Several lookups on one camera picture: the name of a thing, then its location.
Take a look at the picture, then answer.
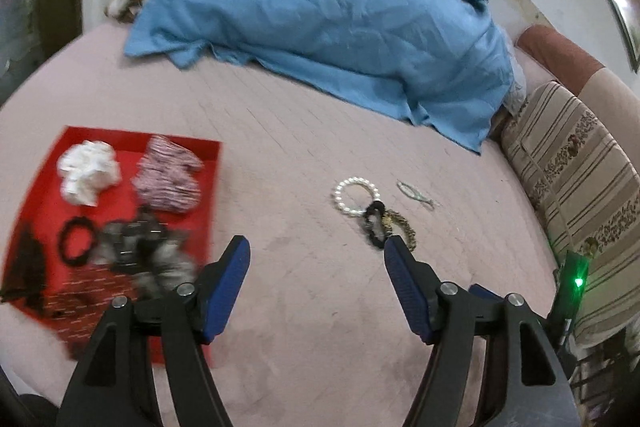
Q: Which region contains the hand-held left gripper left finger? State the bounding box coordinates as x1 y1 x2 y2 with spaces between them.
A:
56 235 251 427

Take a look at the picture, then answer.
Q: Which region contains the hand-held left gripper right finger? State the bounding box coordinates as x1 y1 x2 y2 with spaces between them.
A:
384 236 581 427

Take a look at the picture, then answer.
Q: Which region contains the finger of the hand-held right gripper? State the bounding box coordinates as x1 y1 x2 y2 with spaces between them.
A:
469 283 507 308

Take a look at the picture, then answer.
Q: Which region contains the leopard print hair tie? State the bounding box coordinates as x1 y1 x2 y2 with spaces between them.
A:
382 208 420 252

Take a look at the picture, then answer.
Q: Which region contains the grey mesh scrunchie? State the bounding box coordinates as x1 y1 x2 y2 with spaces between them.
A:
90 207 201 303

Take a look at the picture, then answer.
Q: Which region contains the small black scrunchie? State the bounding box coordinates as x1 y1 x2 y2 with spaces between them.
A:
361 202 393 250

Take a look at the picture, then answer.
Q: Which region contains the pearl bracelet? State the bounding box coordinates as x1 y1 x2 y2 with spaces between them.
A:
331 177 383 217

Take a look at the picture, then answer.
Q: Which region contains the red checkered scrunchie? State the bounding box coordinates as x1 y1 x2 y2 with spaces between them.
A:
131 135 205 214

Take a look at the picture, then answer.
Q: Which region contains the dark red dotted scrunchie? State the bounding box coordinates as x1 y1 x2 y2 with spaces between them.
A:
42 267 146 358

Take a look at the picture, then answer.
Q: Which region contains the black hair tie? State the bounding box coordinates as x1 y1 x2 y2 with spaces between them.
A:
58 216 103 265

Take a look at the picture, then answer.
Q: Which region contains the white cherry print scrunchie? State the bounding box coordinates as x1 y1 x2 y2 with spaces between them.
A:
56 139 122 208

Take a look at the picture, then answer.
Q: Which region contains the black lace hair clip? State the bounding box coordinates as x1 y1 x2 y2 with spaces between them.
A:
0 224 46 308

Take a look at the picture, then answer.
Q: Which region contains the red tray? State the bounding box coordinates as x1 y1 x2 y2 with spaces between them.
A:
0 125 224 368

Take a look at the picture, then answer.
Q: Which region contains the striped patterned pillow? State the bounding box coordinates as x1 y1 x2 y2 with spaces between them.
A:
500 81 640 348

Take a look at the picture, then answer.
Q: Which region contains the white floral cloth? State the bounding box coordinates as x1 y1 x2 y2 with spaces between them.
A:
500 32 528 115

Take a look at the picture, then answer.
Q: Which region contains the blue cloth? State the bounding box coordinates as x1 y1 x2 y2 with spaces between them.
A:
123 0 516 154

